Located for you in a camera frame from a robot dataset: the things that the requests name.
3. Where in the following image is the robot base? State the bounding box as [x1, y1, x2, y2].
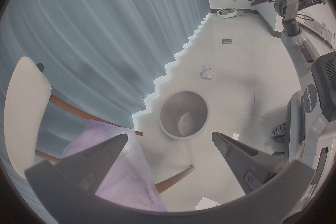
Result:
[270, 29, 336, 218]

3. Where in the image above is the white oval basin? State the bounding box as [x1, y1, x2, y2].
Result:
[216, 8, 243, 19]

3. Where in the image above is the white cushioned wooden chair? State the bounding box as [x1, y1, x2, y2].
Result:
[5, 57, 195, 194]

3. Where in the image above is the purple plastic bag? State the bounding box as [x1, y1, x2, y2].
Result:
[62, 119, 167, 212]

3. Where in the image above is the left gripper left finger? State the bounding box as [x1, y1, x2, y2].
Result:
[54, 134, 128, 194]

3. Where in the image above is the white paper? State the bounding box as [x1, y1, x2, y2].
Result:
[200, 65, 216, 79]

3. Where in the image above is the white trash bin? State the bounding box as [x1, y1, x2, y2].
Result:
[158, 90, 210, 141]

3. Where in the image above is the blue-grey curtain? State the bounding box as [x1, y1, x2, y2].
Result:
[0, 0, 212, 218]

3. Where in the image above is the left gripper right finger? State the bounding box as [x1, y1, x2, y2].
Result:
[212, 132, 285, 196]

